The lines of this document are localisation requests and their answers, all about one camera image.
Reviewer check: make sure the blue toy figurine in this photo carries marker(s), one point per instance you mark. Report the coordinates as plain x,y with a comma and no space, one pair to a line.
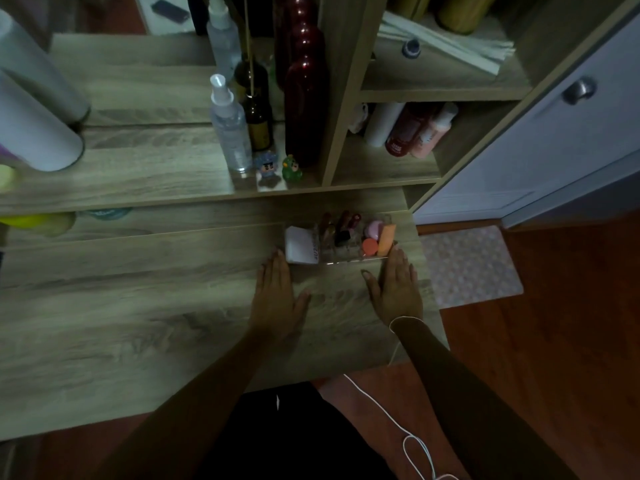
267,169

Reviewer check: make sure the round orange makeup sponge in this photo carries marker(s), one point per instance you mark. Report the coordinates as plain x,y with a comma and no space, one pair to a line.
369,246

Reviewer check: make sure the person's left thumb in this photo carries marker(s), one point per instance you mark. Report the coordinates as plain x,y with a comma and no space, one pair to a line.
303,304

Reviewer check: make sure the silver cabinet knob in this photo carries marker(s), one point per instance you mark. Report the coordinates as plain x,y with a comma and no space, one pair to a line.
579,90

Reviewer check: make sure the wooden shelf unit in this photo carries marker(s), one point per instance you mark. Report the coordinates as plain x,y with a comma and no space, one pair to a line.
390,164

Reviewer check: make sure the red cosmetic bottle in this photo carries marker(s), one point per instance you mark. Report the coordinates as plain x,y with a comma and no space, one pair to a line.
406,132

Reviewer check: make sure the teal round lid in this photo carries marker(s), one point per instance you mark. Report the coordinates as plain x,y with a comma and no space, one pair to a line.
106,213

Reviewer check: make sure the person's right hand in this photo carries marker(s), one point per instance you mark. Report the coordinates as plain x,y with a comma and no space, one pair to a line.
397,294

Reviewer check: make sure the pink makeup sponge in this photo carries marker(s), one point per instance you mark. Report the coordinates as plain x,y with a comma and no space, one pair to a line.
374,228

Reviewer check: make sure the small white packet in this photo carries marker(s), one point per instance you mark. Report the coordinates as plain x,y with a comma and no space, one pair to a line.
358,118

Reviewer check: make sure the person's left hand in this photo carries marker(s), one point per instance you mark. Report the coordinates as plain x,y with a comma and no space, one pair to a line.
275,304

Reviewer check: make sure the small dark cap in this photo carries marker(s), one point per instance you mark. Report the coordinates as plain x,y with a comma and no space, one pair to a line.
411,48

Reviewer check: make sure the clear acrylic makeup organizer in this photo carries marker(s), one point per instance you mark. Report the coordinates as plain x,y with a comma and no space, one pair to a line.
345,252

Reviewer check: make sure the black lipstick tube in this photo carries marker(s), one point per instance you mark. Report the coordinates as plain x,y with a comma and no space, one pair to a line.
342,237

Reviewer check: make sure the white cabinet door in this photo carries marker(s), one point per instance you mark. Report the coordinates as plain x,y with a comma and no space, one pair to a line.
540,144

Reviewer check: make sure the white cylinder container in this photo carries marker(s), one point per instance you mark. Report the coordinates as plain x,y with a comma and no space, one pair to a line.
35,129

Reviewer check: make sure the green duck figurine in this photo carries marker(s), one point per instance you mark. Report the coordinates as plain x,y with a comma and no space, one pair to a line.
291,169

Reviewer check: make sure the person's left forearm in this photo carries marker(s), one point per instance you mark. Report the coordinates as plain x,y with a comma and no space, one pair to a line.
200,409

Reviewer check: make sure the bundle of white sticks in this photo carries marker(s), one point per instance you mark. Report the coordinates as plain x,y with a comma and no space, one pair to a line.
450,42

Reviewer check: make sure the pink patterned floor mat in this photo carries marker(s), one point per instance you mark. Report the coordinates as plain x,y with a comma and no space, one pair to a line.
470,267

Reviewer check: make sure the yellow round object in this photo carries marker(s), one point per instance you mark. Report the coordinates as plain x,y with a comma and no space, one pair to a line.
30,222

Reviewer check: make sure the brown glass diffuser bottle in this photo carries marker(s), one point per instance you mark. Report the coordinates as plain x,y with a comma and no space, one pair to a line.
259,122

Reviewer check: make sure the mirror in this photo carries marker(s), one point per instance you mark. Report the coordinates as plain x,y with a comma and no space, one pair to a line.
150,69

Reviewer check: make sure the orange wedge makeup sponge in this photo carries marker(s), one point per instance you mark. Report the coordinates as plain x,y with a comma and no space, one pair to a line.
387,239

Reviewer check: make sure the person's right forearm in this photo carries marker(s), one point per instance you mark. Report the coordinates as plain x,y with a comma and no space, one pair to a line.
465,404

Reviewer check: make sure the black shorts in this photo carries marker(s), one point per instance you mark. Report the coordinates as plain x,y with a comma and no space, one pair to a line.
290,434

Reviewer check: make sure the white tube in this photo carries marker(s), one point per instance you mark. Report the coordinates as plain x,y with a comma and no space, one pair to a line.
382,124

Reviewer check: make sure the pink cosmetic bottle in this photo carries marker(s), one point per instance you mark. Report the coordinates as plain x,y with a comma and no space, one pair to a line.
432,134

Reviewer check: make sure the red lipstick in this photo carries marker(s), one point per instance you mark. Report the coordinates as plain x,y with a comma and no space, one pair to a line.
355,220

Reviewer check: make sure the white compact case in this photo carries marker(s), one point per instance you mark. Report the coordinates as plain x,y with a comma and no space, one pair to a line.
300,244

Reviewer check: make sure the gold jar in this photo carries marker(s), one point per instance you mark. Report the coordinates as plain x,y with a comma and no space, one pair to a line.
410,4
465,12

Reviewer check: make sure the clear spray bottle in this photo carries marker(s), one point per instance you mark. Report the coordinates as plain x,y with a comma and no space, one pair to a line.
232,129

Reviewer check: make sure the dark red tall bottle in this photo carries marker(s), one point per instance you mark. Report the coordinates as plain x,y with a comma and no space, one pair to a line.
305,114

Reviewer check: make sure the person's right thumb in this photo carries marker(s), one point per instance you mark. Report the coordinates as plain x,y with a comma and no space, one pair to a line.
370,283

